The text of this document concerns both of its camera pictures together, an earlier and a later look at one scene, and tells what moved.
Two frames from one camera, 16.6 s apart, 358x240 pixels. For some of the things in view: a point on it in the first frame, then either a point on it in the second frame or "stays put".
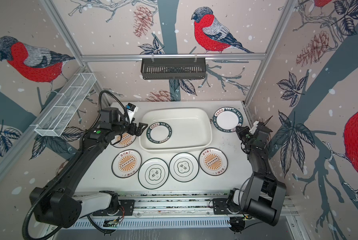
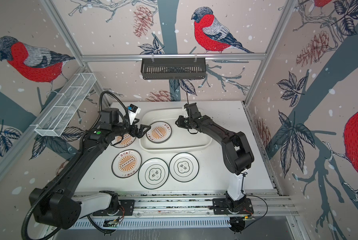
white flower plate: [184, 167] stays put
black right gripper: [241, 133] to [181, 122]
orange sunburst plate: [213, 161] to [159, 132]
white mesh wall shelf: [56, 118] stays put
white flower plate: [153, 173] stays put
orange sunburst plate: [126, 163] stays put
